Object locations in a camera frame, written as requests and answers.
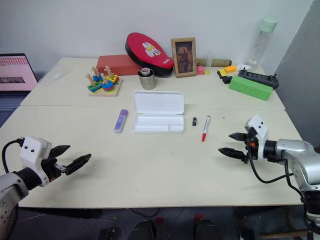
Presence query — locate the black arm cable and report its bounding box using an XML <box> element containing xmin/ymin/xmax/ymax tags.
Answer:
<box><xmin>248</xmin><ymin>147</ymin><xmax>304</xmax><ymax>201</ymax></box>
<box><xmin>1</xmin><ymin>138</ymin><xmax>26</xmax><ymax>174</ymax></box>

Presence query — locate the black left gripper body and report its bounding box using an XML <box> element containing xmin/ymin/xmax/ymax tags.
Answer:
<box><xmin>41</xmin><ymin>149</ymin><xmax>68</xmax><ymax>185</ymax></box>

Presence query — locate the green rectangular block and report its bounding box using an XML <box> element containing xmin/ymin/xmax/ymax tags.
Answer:
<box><xmin>228</xmin><ymin>75</ymin><xmax>274</xmax><ymax>102</ymax></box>

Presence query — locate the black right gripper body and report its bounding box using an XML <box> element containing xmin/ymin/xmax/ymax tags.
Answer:
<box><xmin>241</xmin><ymin>126</ymin><xmax>260</xmax><ymax>165</ymax></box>

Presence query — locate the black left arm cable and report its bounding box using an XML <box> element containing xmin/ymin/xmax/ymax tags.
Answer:
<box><xmin>1</xmin><ymin>138</ymin><xmax>26</xmax><ymax>174</ymax></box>

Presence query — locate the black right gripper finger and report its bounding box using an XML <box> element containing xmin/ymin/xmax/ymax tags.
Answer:
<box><xmin>217</xmin><ymin>147</ymin><xmax>248</xmax><ymax>162</ymax></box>
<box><xmin>228</xmin><ymin>132</ymin><xmax>249</xmax><ymax>143</ymax></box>

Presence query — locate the laptop with pink screen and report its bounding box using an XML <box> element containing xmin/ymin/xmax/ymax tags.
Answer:
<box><xmin>0</xmin><ymin>52</ymin><xmax>39</xmax><ymax>111</ymax></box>

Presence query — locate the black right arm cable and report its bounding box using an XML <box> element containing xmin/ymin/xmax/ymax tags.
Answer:
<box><xmin>248</xmin><ymin>147</ymin><xmax>304</xmax><ymax>201</ymax></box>

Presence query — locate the grey partition panel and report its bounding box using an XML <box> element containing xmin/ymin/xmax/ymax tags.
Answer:
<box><xmin>274</xmin><ymin>0</ymin><xmax>320</xmax><ymax>149</ymax></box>

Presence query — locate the yellow and black sponge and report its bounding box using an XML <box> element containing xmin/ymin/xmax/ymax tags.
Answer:
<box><xmin>216</xmin><ymin>69</ymin><xmax>235</xmax><ymax>85</ymax></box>

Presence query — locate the black cable under table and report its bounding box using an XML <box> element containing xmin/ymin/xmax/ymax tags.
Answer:
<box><xmin>129</xmin><ymin>207</ymin><xmax>161</xmax><ymax>219</ymax></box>

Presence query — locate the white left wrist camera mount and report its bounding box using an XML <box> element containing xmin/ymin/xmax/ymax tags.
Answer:
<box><xmin>19</xmin><ymin>136</ymin><xmax>53</xmax><ymax>187</ymax></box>

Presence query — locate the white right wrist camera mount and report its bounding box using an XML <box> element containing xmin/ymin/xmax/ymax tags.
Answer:
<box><xmin>244</xmin><ymin>114</ymin><xmax>270</xmax><ymax>161</ymax></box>

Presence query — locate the wooden picture frame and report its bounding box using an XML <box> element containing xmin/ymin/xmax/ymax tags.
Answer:
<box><xmin>170</xmin><ymin>37</ymin><xmax>198</xmax><ymax>79</ymax></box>

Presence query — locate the black flat device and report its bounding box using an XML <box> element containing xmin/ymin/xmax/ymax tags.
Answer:
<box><xmin>237</xmin><ymin>69</ymin><xmax>280</xmax><ymax>90</ymax></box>

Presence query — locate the clear plastic tube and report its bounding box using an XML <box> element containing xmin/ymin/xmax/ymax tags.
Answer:
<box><xmin>205</xmin><ymin>50</ymin><xmax>214</xmax><ymax>73</ymax></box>

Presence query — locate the red and white marker pen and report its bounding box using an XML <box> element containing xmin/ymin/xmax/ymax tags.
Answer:
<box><xmin>201</xmin><ymin>115</ymin><xmax>212</xmax><ymax>143</ymax></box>

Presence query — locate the red rectangular box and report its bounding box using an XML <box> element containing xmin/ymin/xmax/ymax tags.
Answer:
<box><xmin>96</xmin><ymin>54</ymin><xmax>141</xmax><ymax>76</ymax></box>

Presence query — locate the dark box under table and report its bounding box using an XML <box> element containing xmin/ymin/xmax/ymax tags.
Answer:
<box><xmin>238</xmin><ymin>226</ymin><xmax>256</xmax><ymax>240</ymax></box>

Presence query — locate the brown rolled stick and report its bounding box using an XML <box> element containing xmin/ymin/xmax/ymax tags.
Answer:
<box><xmin>195</xmin><ymin>57</ymin><xmax>233</xmax><ymax>68</ymax></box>

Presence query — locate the white open pencil case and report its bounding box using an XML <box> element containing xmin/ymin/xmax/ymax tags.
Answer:
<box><xmin>131</xmin><ymin>90</ymin><xmax>186</xmax><ymax>135</ymax></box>

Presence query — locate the red oval zip case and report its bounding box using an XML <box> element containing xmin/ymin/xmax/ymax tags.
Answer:
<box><xmin>124</xmin><ymin>32</ymin><xmax>175</xmax><ymax>78</ymax></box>

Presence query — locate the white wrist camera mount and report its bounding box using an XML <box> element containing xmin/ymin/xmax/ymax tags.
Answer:
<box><xmin>244</xmin><ymin>114</ymin><xmax>270</xmax><ymax>161</ymax></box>
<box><xmin>19</xmin><ymin>136</ymin><xmax>53</xmax><ymax>187</ymax></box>

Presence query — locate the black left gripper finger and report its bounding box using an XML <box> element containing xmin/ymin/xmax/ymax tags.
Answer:
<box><xmin>49</xmin><ymin>144</ymin><xmax>72</xmax><ymax>159</ymax></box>
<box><xmin>65</xmin><ymin>153</ymin><xmax>92</xmax><ymax>176</ymax></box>

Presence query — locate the metal cup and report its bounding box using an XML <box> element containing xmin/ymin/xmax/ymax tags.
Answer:
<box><xmin>137</xmin><ymin>68</ymin><xmax>156</xmax><ymax>90</ymax></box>

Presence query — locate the clear bottle with green lid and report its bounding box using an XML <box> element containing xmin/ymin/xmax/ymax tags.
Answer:
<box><xmin>245</xmin><ymin>16</ymin><xmax>279</xmax><ymax>71</ymax></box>

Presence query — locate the dark rounded shape under table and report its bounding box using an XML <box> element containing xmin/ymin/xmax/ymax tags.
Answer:
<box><xmin>126</xmin><ymin>219</ymin><xmax>156</xmax><ymax>240</ymax></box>
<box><xmin>194</xmin><ymin>218</ymin><xmax>220</xmax><ymax>240</ymax></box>

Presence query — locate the wooden shape stacking toy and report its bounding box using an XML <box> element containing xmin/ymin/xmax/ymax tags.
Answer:
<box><xmin>86</xmin><ymin>65</ymin><xmax>124</xmax><ymax>98</ymax></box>

